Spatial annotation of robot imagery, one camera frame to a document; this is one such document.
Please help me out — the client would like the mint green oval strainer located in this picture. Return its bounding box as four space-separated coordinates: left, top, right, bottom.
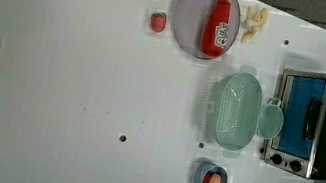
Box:
204 65 263 159

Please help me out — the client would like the red strawberry toy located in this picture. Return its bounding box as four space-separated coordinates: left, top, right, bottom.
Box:
150 12 167 33

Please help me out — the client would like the red ketchup bottle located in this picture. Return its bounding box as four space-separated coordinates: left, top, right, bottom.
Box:
201 0 232 57

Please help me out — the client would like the grey round plate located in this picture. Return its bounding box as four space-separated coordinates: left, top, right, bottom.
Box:
171 0 241 60

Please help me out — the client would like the blue small bowl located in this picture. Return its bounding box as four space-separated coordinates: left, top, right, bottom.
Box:
193 161 228 183

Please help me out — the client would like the red fruit toy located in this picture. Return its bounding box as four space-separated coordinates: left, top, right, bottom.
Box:
203 174 212 183

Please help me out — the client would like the mint green cup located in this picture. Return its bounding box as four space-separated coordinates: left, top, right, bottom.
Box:
256 98 284 140

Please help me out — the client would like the yellow peeled banana toy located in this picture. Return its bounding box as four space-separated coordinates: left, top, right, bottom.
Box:
241 6 269 43

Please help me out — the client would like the black silver toaster oven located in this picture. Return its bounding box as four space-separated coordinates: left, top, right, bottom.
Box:
263 69 326 180

